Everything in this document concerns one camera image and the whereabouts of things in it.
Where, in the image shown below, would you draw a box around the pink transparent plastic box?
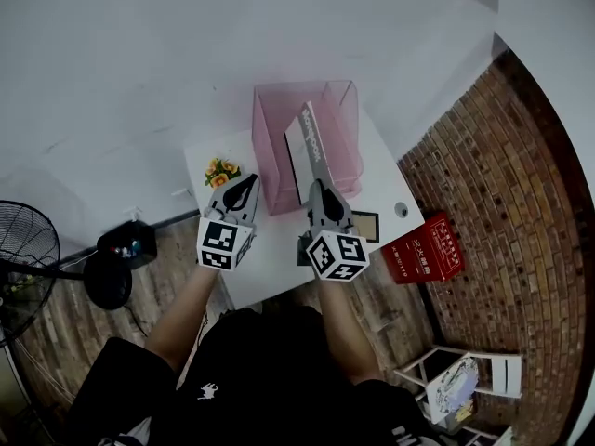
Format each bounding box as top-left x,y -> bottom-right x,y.
252,79 -> 365,217

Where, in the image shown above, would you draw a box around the black standing fan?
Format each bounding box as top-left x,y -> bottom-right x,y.
0,199 -> 134,348

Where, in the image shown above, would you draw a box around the red fire equipment box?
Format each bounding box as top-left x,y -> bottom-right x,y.
380,211 -> 467,285

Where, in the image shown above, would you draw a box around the painted canvas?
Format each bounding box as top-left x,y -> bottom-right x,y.
425,355 -> 480,426

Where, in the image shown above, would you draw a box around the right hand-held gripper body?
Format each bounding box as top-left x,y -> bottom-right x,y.
297,222 -> 371,282

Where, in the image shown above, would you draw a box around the person's left hand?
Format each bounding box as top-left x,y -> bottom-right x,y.
202,205 -> 239,226

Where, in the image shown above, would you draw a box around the person's left forearm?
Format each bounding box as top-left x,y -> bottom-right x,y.
145,261 -> 220,372

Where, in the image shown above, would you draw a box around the person's black shirt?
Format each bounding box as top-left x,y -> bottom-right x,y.
64,303 -> 448,446

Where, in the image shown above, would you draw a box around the black box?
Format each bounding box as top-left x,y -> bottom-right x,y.
96,220 -> 158,271

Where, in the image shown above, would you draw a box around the white wooden chair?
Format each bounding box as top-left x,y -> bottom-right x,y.
393,345 -> 525,436

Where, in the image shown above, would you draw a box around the orange artificial flowers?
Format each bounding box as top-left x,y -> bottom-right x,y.
204,157 -> 243,190

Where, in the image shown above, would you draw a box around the person's right forearm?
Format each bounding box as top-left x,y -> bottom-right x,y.
316,275 -> 385,386

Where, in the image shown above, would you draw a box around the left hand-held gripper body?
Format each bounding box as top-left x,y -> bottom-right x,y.
195,215 -> 258,274

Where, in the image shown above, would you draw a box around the white book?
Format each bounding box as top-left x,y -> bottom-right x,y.
282,101 -> 333,206

